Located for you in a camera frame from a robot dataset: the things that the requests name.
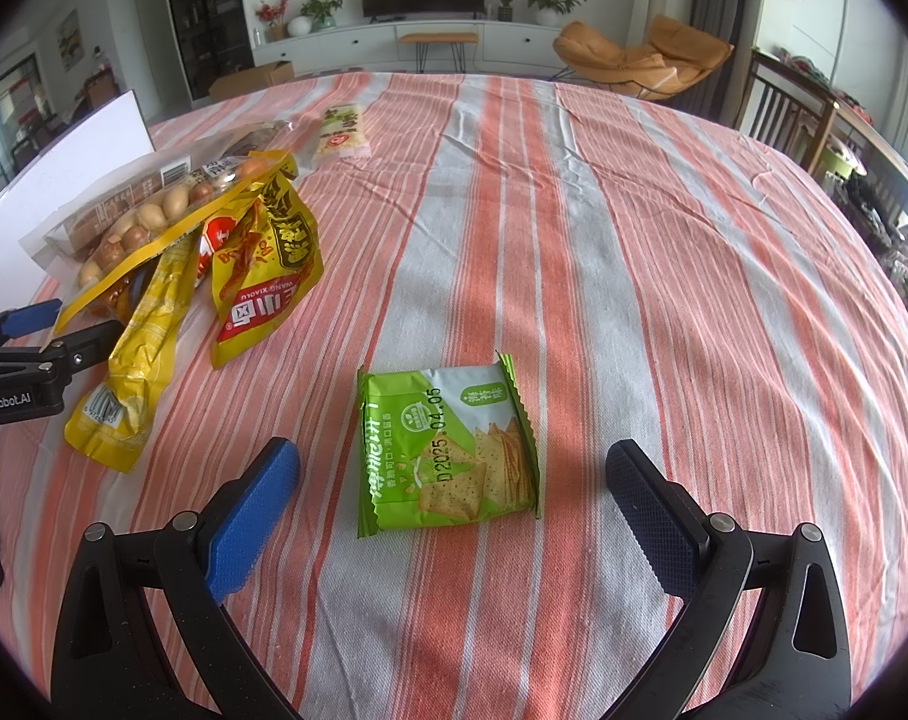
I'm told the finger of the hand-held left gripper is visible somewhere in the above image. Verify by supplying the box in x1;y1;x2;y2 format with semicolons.
43;319;125;383
0;298;64;350

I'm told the cluttered wooden side table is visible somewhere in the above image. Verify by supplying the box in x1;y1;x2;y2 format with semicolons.
821;90;908;331

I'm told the white green snack packet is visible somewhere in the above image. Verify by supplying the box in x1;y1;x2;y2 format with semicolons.
310;103;370;167

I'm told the orange striped tablecloth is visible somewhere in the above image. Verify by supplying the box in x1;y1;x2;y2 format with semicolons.
0;71;908;720

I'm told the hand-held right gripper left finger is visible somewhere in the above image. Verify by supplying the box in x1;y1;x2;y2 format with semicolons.
49;436;302;720

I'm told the dark wooden chair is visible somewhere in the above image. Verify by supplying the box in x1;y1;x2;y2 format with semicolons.
737;47;849;173

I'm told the red flower plant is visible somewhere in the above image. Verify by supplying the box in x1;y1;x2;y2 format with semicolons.
254;0;290;43

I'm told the yellow red snack packet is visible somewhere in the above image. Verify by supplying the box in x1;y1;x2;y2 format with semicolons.
197;172;325;370

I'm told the green plant in vase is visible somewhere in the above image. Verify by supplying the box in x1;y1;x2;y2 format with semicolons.
298;0;348;35

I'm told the green cracker packet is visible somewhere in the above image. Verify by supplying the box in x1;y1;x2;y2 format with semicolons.
355;350;546;539

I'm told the white tv cabinet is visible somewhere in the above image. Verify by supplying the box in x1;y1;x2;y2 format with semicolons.
253;17;575;78

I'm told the orange lounge chair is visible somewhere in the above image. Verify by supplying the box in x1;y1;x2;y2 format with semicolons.
552;13;735;102

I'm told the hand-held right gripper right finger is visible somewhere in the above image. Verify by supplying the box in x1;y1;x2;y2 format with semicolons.
605;439;854;720

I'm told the wooden bench with metal legs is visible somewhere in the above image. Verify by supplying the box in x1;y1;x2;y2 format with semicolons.
398;31;480;74

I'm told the white board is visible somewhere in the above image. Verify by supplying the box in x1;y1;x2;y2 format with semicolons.
0;89;155;245

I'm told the dark glass cabinet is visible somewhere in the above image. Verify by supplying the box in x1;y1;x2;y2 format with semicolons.
158;0;255;102

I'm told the long yellow snack packet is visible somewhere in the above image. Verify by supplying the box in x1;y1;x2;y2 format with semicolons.
62;236;203;474

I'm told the grey curtain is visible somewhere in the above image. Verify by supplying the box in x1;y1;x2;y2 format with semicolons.
690;0;768;125

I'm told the clear yellow peanut bag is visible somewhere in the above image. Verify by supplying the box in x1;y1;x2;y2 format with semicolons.
19;150;299;335

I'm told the large plant in white pot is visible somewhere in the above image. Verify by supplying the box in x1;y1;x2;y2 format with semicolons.
517;0;588;28

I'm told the cardboard box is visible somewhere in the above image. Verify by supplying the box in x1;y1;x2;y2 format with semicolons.
209;60;296;103

